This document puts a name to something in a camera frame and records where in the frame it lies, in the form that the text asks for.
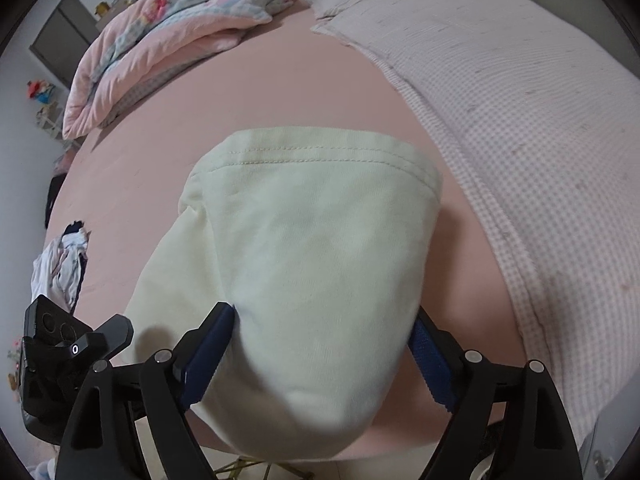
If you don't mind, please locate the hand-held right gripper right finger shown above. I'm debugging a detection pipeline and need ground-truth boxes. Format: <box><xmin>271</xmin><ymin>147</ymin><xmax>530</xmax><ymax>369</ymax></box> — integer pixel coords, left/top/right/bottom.
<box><xmin>409</xmin><ymin>306</ymin><xmax>584</xmax><ymax>480</ymax></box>

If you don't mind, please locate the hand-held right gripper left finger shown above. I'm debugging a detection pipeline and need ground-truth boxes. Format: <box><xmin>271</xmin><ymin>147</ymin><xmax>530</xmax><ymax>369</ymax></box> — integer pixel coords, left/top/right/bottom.
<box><xmin>55</xmin><ymin>302</ymin><xmax>236</xmax><ymax>480</ymax></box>

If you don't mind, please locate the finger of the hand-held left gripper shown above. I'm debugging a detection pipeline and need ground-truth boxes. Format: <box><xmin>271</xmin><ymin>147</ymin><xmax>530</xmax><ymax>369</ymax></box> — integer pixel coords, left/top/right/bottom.
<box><xmin>94</xmin><ymin>313</ymin><xmax>135</xmax><ymax>362</ymax></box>

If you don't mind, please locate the cream shirt with pink sleeves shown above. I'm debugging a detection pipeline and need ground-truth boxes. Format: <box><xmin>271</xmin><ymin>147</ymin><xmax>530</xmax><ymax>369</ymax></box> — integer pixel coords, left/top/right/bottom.
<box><xmin>122</xmin><ymin>127</ymin><xmax>444</xmax><ymax>464</ymax></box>

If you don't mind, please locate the white clothes pile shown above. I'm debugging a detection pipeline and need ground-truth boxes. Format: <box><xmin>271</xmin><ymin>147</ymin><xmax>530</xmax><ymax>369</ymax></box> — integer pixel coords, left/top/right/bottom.
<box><xmin>30</xmin><ymin>232</ymin><xmax>92</xmax><ymax>312</ymax></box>

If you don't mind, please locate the black backpack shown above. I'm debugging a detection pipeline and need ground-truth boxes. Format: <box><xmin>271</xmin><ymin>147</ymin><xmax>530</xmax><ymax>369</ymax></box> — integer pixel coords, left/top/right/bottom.
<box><xmin>44</xmin><ymin>175</ymin><xmax>67</xmax><ymax>232</ymax></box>

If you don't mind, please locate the pink plastic bag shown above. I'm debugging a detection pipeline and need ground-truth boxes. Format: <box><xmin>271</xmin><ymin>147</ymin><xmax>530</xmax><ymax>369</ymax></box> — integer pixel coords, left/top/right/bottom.
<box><xmin>51</xmin><ymin>149</ymin><xmax>79</xmax><ymax>174</ymax></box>

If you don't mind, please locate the white shelf rack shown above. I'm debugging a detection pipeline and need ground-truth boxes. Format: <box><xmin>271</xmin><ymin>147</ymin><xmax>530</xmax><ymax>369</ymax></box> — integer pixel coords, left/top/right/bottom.
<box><xmin>34</xmin><ymin>101</ymin><xmax>82</xmax><ymax>152</ymax></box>

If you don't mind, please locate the red and blue plush toy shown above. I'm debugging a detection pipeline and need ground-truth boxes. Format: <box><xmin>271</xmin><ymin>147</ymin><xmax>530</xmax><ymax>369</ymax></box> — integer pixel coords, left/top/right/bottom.
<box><xmin>25</xmin><ymin>79</ymin><xmax>57</xmax><ymax>104</ymax></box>

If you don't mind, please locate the folded pink quilt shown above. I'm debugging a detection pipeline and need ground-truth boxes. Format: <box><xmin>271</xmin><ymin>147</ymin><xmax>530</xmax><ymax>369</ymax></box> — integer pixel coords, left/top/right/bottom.
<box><xmin>62</xmin><ymin>0</ymin><xmax>292</xmax><ymax>142</ymax></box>

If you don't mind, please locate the grey door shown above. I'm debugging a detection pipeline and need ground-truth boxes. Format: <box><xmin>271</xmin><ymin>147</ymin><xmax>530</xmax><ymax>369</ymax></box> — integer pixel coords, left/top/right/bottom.
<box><xmin>29</xmin><ymin>0</ymin><xmax>102</xmax><ymax>92</ymax></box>

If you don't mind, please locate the gold wire rack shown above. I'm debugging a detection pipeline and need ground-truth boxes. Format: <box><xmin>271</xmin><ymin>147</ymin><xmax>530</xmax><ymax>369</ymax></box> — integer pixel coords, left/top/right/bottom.
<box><xmin>214</xmin><ymin>454</ymin><xmax>312</xmax><ymax>480</ymax></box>

